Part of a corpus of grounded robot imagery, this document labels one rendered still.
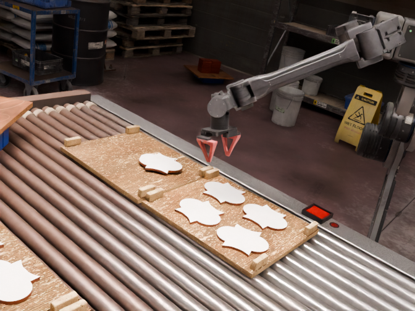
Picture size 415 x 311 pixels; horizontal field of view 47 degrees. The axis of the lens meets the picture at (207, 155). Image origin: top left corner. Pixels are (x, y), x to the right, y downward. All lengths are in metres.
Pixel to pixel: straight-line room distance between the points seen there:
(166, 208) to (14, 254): 0.45
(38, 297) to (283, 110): 4.33
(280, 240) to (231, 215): 0.16
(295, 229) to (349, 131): 3.66
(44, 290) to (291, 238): 0.69
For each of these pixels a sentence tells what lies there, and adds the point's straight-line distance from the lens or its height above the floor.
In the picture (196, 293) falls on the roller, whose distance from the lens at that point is 1.17.
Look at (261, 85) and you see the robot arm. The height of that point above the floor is 1.31.
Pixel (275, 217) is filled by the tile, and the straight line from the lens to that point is 1.47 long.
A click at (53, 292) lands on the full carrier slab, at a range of 1.10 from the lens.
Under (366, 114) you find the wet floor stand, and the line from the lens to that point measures 5.03.
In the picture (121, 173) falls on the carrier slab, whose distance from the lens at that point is 1.57.
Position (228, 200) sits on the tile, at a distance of 1.50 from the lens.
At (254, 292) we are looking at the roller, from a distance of 1.21.
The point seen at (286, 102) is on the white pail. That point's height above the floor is 0.27.
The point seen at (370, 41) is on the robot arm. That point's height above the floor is 1.49.
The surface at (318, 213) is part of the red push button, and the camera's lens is 1.61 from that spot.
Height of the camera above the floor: 1.66
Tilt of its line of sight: 24 degrees down
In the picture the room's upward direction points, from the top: 11 degrees clockwise
